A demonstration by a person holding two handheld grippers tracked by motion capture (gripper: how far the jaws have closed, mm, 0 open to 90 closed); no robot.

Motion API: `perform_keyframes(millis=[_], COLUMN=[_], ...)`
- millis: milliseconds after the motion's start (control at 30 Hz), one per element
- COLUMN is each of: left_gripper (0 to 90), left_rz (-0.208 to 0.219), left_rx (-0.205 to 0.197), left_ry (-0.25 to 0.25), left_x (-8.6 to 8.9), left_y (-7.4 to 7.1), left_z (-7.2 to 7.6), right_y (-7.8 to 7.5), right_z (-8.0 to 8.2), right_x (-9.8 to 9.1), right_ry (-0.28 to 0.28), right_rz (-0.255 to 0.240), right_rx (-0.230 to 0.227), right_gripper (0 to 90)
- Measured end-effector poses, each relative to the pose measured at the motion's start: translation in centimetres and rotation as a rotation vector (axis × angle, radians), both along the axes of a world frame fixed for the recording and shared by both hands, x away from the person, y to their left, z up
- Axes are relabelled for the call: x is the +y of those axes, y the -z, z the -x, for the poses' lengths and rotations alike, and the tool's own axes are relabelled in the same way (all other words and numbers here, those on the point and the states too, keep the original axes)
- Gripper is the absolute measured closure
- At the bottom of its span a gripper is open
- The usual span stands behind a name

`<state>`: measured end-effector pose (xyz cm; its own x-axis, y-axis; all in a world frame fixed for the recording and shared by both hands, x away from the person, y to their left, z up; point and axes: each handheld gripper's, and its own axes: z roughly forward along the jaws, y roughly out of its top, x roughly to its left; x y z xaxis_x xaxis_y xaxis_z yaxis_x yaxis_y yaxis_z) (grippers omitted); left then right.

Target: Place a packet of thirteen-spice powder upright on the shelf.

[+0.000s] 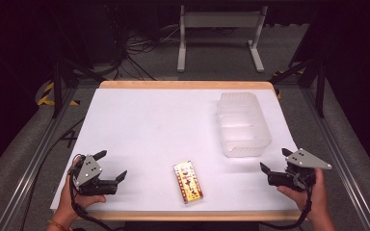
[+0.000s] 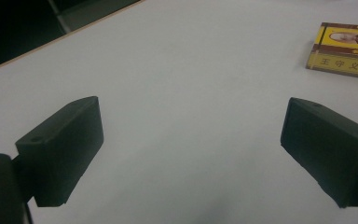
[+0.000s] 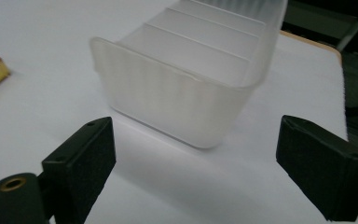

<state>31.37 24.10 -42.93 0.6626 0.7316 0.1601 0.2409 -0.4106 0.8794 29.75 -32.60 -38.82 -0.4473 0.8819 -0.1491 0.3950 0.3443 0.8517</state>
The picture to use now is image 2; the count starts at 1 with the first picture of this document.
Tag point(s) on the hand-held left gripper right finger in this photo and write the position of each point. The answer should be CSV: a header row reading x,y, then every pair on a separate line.
x,y
332,149

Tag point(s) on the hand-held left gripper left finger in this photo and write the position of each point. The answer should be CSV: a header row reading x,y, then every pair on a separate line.
x,y
62,149

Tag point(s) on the yellow box with brown trim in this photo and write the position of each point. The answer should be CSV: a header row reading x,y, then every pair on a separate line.
x,y
345,49

